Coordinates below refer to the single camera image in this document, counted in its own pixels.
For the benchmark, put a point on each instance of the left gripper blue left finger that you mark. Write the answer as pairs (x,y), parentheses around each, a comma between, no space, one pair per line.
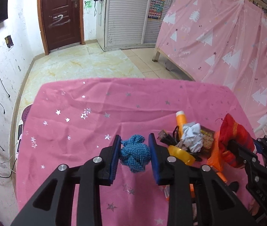
(114,159)

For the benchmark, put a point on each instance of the blue knitted ball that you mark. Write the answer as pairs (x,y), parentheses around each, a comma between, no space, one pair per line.
(135,154)

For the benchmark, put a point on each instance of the dark brown entrance door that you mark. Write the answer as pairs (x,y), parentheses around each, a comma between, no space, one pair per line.
(60,23)

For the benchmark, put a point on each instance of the colourful wall poster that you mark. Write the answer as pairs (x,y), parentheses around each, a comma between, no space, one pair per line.
(156,9)

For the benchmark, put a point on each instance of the orange cardboard box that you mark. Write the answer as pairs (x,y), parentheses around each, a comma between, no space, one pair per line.
(215,161)

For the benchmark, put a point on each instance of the pink star tablecloth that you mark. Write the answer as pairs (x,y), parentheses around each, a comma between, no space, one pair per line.
(71,121)

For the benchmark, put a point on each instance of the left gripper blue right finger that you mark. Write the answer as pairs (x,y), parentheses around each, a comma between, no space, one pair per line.
(155,158)

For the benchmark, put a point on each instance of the pink tree-print curtain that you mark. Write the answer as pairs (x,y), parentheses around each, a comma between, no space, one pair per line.
(222,42)

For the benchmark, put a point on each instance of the orange thread spool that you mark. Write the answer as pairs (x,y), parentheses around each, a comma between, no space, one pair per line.
(181,121)

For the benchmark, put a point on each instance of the red knitted sock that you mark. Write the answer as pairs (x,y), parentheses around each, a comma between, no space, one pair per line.
(230,130)

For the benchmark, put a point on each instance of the brown snack wrapper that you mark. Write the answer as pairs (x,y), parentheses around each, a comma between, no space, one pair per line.
(208,140)

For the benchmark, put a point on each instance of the golden plastic egg half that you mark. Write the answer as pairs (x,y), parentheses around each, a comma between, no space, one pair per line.
(181,154)

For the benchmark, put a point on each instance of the white louvered wardrobe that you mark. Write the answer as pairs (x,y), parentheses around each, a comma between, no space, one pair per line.
(124,24)

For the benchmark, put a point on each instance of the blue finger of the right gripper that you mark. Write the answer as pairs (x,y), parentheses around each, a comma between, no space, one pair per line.
(242,155)
(258,146)

